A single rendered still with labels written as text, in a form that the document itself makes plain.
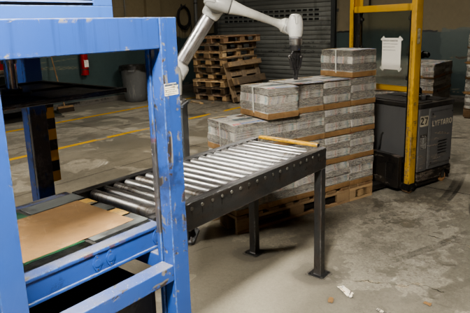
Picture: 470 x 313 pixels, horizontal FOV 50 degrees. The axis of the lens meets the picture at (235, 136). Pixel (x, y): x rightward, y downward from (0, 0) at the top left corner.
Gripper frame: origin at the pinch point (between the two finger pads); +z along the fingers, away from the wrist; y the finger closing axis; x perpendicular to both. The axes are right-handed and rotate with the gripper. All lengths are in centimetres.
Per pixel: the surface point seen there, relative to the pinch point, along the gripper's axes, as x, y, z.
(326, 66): -49, -74, 2
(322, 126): -18, -42, 45
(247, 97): -40.0, 13.8, 19.0
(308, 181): -17, -28, 88
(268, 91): -13.1, 13.8, 12.1
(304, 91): -18.6, -24.2, 16.3
